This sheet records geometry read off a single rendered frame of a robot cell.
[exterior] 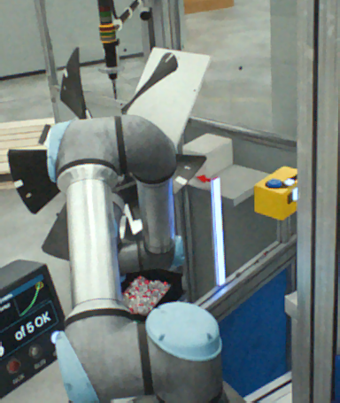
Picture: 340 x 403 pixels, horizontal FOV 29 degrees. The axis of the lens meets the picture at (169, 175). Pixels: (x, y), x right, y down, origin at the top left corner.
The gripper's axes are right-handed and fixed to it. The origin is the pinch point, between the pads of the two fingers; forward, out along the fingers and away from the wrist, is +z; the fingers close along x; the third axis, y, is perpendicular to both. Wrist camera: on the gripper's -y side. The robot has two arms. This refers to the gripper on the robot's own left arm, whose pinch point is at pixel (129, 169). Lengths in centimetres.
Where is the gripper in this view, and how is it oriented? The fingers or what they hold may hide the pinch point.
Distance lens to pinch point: 180.7
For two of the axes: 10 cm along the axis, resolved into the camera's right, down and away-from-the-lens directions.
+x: 1.9, 8.9, 4.1
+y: -9.8, 1.3, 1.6
